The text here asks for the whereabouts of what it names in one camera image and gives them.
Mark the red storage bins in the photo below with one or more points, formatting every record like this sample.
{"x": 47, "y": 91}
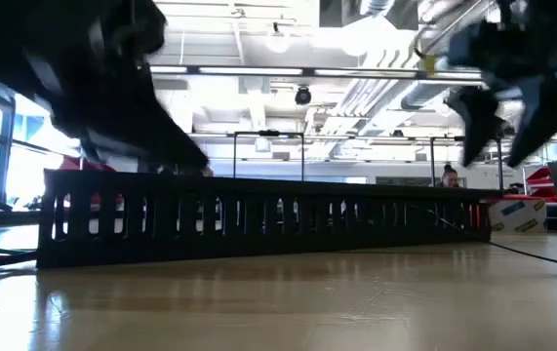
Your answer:
{"x": 69, "y": 165}

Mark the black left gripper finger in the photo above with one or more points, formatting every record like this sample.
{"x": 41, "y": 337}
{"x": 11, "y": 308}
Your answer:
{"x": 151, "y": 141}

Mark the silver ventilation duct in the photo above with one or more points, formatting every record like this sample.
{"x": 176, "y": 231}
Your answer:
{"x": 419, "y": 97}

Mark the red case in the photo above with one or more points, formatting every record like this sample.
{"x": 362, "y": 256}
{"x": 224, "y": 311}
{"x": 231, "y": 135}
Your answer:
{"x": 541, "y": 180}

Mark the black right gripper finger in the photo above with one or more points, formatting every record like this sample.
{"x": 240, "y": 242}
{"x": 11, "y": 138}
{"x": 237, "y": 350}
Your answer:
{"x": 480, "y": 117}
{"x": 551, "y": 112}

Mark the black distant rig frame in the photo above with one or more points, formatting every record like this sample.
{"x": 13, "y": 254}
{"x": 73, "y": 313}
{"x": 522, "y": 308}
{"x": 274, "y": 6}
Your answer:
{"x": 432, "y": 161}
{"x": 268, "y": 132}

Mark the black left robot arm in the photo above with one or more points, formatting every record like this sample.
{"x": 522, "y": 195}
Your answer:
{"x": 24, "y": 29}

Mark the red and white box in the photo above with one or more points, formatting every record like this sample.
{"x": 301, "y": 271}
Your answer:
{"x": 517, "y": 214}

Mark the person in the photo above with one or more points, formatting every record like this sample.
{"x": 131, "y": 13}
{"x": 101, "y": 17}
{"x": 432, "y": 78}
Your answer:
{"x": 449, "y": 179}

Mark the long ceiling light strip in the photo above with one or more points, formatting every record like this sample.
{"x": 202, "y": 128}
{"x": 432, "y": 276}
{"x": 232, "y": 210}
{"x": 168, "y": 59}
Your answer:
{"x": 249, "y": 70}

